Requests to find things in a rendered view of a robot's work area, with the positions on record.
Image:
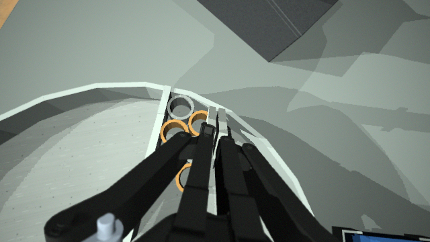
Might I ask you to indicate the bronze bushing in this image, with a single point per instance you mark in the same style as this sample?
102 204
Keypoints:
196 116
172 124
178 182

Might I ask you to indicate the blue crate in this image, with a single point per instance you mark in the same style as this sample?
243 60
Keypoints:
351 235

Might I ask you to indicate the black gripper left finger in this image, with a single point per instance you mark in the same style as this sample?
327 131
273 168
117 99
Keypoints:
111 215

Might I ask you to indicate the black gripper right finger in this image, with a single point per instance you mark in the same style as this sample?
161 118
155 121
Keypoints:
248 187

